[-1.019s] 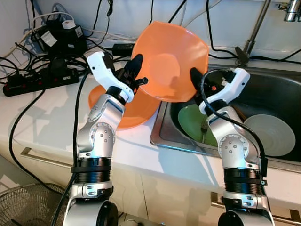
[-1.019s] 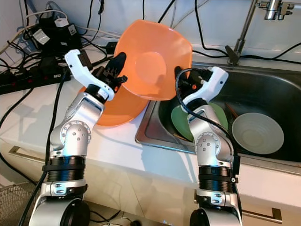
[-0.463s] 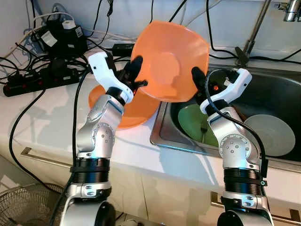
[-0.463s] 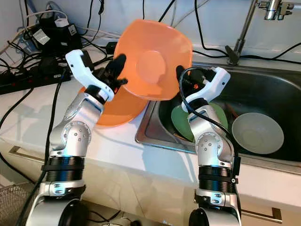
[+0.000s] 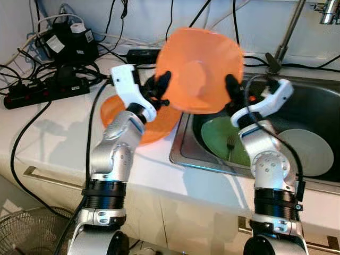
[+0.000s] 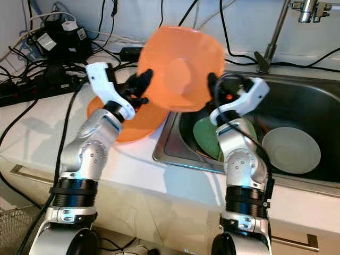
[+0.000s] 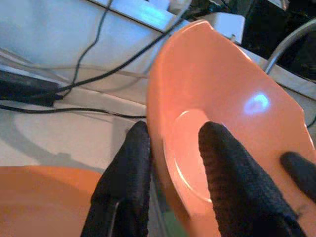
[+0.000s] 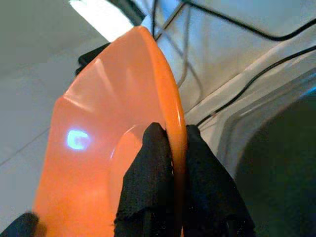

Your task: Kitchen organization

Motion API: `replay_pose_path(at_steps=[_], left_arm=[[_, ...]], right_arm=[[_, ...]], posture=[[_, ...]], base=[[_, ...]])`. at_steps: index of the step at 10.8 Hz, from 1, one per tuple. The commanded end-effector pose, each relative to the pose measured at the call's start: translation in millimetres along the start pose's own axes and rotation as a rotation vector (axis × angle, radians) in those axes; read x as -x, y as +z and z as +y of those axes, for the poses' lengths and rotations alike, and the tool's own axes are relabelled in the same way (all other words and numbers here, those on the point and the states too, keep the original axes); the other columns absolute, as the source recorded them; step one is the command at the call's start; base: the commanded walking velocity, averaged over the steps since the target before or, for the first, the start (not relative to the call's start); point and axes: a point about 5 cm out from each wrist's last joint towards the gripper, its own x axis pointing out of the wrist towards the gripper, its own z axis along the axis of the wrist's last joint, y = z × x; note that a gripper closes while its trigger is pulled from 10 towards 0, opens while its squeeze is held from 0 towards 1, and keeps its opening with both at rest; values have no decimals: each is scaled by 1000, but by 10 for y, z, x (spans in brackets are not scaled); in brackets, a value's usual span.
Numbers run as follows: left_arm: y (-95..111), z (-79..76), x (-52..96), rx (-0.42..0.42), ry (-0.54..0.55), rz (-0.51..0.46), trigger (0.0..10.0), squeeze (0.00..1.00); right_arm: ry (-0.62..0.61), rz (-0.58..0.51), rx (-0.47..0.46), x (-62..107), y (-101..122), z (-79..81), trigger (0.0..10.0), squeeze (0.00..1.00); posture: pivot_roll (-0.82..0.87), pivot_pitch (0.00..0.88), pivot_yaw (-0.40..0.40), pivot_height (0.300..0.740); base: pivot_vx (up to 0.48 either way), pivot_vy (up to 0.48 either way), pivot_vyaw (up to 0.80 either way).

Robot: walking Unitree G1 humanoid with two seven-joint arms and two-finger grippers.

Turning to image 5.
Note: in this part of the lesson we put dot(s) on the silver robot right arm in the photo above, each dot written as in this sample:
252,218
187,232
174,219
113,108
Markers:
271,170

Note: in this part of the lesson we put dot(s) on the orange plastic bowl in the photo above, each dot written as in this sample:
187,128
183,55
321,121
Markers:
199,64
162,125

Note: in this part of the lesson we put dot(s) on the white plate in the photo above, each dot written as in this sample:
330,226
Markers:
308,151

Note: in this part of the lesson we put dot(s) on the silver metal fork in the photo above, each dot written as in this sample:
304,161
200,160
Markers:
231,149

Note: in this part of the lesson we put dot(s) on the black power strip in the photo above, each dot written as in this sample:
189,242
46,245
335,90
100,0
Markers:
42,90

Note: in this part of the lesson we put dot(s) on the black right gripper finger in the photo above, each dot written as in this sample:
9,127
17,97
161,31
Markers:
232,87

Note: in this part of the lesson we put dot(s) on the green plate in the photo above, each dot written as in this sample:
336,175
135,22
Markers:
218,141

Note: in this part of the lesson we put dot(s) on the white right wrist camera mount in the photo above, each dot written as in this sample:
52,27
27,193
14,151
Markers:
271,98

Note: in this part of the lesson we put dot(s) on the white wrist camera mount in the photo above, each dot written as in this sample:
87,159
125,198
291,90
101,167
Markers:
271,98
127,85

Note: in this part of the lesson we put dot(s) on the black power adapter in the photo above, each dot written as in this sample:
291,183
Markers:
141,54

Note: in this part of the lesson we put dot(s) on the chrome faucet diverter valve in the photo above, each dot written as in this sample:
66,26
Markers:
329,10

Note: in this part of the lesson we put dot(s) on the stainless steel sink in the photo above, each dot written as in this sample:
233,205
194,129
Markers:
319,101

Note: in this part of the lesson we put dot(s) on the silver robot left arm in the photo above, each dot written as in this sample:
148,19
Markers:
109,159

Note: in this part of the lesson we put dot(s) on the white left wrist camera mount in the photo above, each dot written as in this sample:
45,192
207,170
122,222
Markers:
127,85

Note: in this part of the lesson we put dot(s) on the black charger with white labels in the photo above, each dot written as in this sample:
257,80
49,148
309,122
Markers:
69,42

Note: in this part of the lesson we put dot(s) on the white kitchen cabinet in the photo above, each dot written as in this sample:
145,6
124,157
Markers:
175,212

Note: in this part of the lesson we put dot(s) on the chrome faucet pipe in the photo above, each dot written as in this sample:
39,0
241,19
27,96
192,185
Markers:
289,32

